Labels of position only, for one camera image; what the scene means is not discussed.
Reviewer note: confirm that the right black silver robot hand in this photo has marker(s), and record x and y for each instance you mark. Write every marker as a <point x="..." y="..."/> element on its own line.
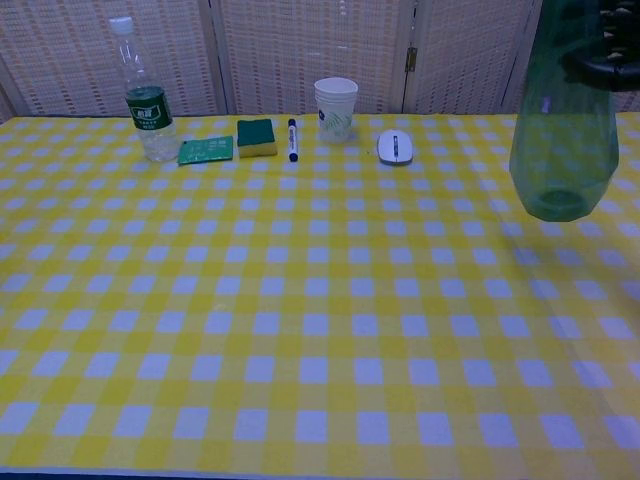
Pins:
<point x="622" y="70"/>

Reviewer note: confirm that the green translucent spray bottle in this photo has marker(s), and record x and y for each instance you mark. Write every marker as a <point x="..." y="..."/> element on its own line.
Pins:
<point x="565" y="130"/>

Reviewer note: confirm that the clear plastic water bottle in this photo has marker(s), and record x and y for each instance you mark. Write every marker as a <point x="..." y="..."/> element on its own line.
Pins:
<point x="148" y="115"/>

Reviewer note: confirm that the brass screen hinge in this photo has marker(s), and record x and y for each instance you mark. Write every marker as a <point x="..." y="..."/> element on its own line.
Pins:
<point x="411" y="59"/>

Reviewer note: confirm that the white computer mouse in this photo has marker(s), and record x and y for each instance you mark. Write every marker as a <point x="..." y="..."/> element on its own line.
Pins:
<point x="395" y="147"/>

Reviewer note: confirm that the white paper cup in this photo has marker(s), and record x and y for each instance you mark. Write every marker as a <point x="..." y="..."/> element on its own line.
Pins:
<point x="335" y="112"/>

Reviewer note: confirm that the woven folding screen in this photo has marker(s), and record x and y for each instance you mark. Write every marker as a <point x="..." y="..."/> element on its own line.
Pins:
<point x="310" y="50"/>

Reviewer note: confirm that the blue and white marker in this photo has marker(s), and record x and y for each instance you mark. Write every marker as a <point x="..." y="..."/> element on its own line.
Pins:
<point x="292" y="140"/>

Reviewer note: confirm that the green and yellow sponge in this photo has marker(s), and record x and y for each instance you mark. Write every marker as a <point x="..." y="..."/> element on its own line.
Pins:
<point x="256" y="138"/>

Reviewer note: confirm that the yellow white checkered tablecloth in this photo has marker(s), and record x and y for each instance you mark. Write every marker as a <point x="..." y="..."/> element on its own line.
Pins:
<point x="280" y="320"/>

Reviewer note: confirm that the green card packet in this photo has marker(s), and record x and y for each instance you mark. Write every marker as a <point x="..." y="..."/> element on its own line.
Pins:
<point x="206" y="150"/>

